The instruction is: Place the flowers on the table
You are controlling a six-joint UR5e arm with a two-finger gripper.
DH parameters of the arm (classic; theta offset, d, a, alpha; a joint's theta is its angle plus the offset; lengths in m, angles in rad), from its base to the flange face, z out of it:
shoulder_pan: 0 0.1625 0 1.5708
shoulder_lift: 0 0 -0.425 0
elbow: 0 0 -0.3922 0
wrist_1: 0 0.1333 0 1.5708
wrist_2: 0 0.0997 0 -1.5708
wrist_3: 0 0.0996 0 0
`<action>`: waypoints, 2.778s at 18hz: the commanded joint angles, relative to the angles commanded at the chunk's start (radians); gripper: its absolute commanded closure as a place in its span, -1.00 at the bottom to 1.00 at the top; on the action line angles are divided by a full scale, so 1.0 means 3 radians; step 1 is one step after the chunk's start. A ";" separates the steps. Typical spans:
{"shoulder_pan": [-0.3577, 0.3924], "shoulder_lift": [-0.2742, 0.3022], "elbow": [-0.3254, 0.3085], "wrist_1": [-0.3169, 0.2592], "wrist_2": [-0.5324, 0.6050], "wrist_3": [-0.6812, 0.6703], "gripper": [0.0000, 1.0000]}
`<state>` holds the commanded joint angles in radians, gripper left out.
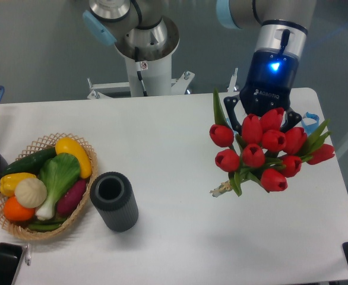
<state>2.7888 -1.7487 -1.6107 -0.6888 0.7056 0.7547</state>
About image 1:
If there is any green bok choy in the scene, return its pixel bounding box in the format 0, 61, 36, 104
36, 153, 80, 221

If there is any dark grey ribbed vase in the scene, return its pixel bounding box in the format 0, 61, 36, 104
90, 172, 139, 232

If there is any orange fruit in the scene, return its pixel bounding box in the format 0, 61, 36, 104
3, 196, 35, 221

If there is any black smartphone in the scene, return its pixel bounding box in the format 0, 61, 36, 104
0, 242, 24, 285

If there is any purple sweet potato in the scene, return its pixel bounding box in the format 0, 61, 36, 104
56, 179, 86, 217

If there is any light blue tape ring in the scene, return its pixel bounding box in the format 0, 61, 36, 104
300, 112, 321, 129

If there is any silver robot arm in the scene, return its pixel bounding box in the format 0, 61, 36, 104
83, 1, 316, 132

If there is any red tulip bouquet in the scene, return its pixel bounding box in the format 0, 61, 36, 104
209, 90, 335, 197

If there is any green cucumber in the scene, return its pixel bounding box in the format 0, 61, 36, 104
2, 147, 56, 176

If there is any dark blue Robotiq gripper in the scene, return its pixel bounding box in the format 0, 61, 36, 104
223, 51, 302, 134

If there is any yellow bell pepper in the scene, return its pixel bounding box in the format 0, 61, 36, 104
0, 172, 37, 197

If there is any green pea pod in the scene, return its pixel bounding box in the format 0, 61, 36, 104
27, 220, 65, 232

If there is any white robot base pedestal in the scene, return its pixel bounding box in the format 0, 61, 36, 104
87, 53, 195, 100

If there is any cream steamed bun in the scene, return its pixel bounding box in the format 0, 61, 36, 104
14, 178, 47, 208

